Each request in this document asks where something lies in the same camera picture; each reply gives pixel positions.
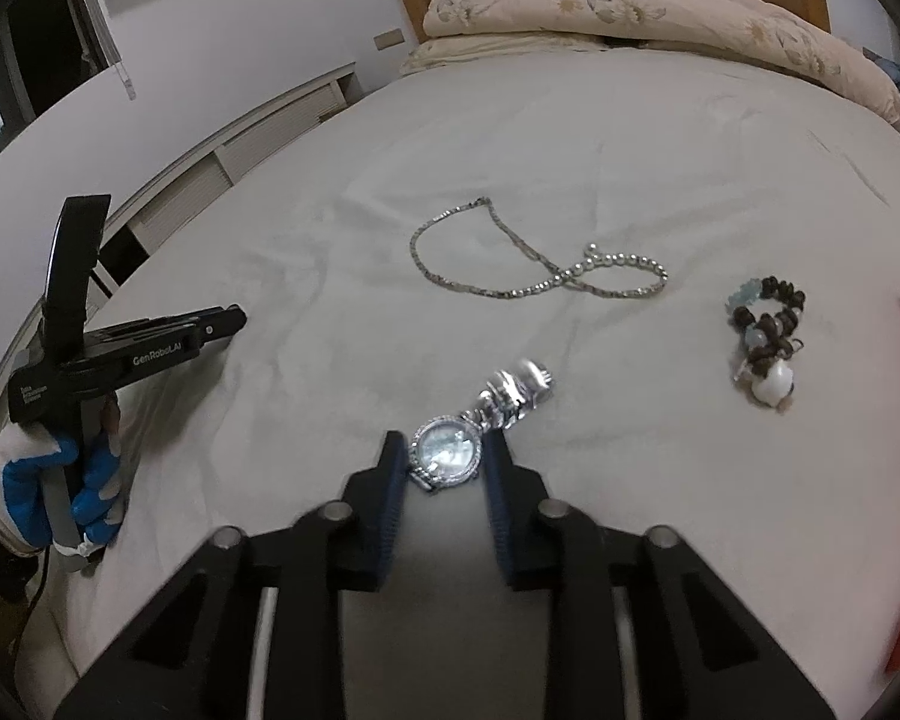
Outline dark bead stone bracelet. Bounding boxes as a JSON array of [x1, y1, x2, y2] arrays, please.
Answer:
[[725, 274, 808, 413]]

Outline cream pillow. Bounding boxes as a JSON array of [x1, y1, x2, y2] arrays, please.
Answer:
[[400, 32, 610, 76]]

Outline white low wall cabinet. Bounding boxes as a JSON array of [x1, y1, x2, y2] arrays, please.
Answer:
[[0, 62, 356, 429]]

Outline wall power socket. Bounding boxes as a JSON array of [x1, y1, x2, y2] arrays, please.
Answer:
[[374, 28, 406, 52]]

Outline white bed sheet mattress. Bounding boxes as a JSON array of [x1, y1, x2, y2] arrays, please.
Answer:
[[17, 49, 900, 718]]

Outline silver pearl chain necklace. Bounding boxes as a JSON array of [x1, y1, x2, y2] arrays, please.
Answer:
[[407, 195, 670, 301]]

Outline silver crystal wristwatch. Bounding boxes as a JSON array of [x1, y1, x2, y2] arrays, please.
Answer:
[[409, 359, 554, 493]]

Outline beige floral duvet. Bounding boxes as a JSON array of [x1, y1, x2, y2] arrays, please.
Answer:
[[422, 0, 900, 132]]

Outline left blue white gloved hand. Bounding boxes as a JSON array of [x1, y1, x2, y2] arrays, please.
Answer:
[[0, 395, 125, 559]]

